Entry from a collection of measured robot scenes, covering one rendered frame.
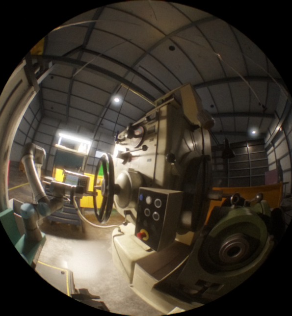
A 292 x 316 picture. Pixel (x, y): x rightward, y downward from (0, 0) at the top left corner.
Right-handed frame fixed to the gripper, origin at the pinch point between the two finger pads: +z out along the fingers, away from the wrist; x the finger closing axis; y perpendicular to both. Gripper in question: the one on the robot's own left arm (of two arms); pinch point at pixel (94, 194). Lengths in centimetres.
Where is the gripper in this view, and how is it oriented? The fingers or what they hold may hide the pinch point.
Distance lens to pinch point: 68.1
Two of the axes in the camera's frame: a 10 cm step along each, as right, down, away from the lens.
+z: 7.6, 2.3, 6.1
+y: -1.8, -8.3, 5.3
